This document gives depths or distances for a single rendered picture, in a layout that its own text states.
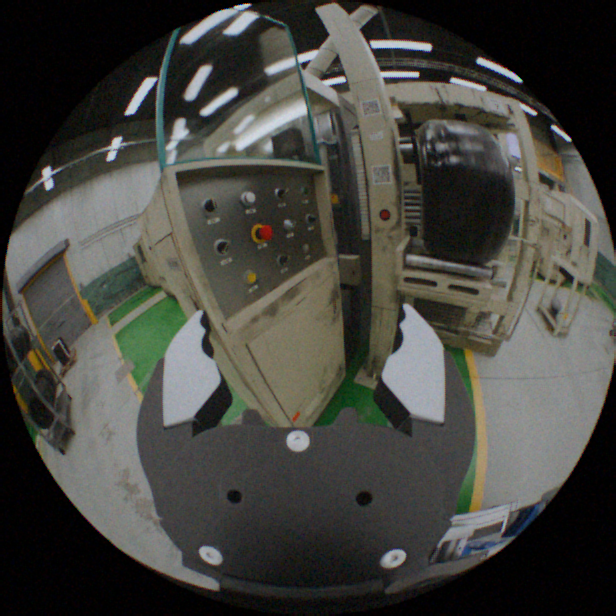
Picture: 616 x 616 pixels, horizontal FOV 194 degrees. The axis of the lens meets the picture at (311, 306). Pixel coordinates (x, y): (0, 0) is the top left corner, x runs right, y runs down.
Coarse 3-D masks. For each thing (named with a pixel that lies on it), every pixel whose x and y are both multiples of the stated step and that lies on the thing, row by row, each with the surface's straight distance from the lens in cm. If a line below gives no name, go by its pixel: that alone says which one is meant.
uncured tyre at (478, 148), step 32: (448, 128) 67; (480, 128) 73; (448, 160) 57; (480, 160) 60; (448, 192) 56; (480, 192) 57; (512, 192) 63; (448, 224) 58; (480, 224) 59; (448, 256) 70; (480, 256) 68
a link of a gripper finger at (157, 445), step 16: (160, 368) 10; (160, 384) 9; (144, 400) 9; (160, 400) 8; (144, 416) 8; (160, 416) 8; (144, 432) 8; (160, 432) 8; (176, 432) 7; (192, 432) 7; (144, 448) 8; (160, 448) 7; (176, 448) 7; (144, 464) 8; (160, 464) 7; (160, 480) 7; (160, 496) 7; (240, 496) 6; (160, 512) 7
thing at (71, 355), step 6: (60, 336) 698; (54, 342) 633; (60, 342) 665; (54, 348) 614; (60, 348) 616; (66, 348) 695; (72, 348) 727; (60, 354) 614; (66, 354) 627; (72, 354) 646; (60, 360) 621; (66, 360) 618; (60, 366) 692; (66, 366) 617; (60, 372) 627
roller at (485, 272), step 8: (408, 256) 71; (416, 256) 71; (424, 256) 71; (408, 264) 72; (416, 264) 71; (424, 264) 71; (432, 264) 71; (440, 264) 71; (448, 264) 71; (456, 264) 71; (464, 264) 72; (472, 264) 73; (456, 272) 73; (464, 272) 73; (472, 272) 73; (480, 272) 73; (488, 272) 74
